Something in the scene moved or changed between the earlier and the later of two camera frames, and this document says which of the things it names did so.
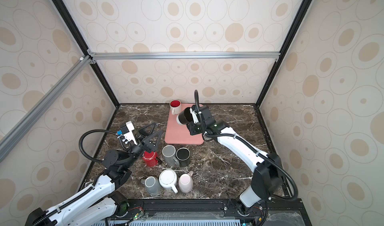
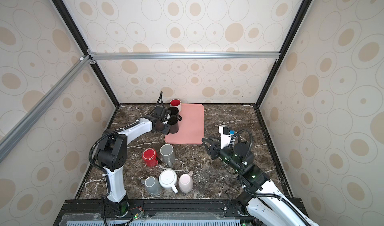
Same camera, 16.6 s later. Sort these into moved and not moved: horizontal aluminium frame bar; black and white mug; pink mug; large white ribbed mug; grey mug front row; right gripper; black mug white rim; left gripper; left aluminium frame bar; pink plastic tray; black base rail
Moved: right gripper; left gripper; black and white mug; black mug white rim
Not moved: horizontal aluminium frame bar; large white ribbed mug; left aluminium frame bar; black base rail; pink mug; grey mug front row; pink plastic tray
